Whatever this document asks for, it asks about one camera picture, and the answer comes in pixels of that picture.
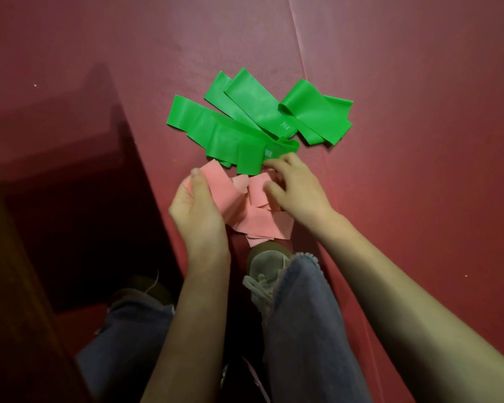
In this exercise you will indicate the folded green resistance band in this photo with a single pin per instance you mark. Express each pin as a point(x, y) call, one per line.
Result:
point(315, 113)

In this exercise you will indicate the person's right thumb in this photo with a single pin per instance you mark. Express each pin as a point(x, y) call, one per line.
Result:
point(274, 192)

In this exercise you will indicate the grey right sneaker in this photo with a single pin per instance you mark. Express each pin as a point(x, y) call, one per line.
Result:
point(263, 272)

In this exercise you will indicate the person's left thumb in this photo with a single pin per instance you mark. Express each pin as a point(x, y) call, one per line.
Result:
point(201, 184)

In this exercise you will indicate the person's right hand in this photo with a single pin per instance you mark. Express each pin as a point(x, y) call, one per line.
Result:
point(302, 193)

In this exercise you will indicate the grey left sneaker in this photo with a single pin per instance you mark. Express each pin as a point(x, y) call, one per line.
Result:
point(140, 289)

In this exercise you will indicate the person's left forearm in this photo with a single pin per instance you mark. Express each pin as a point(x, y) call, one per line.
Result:
point(193, 327)

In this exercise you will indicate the crumpled long green resistance band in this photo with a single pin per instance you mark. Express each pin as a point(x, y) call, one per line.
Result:
point(222, 132)

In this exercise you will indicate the blue jeans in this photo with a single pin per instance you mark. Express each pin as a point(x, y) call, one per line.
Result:
point(306, 331)

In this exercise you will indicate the person's left hand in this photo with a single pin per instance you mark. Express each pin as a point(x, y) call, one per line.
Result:
point(197, 222)

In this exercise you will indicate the person's right forearm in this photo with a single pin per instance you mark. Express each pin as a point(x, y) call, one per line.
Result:
point(403, 314)

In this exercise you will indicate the grey sneaker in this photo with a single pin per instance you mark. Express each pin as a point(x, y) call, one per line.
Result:
point(140, 289)
point(263, 272)

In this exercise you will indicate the pink resistance band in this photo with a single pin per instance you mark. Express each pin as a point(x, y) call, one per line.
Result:
point(258, 189)
point(264, 224)
point(223, 186)

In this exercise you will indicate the printed green resistance band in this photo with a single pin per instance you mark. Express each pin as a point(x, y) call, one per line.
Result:
point(256, 104)

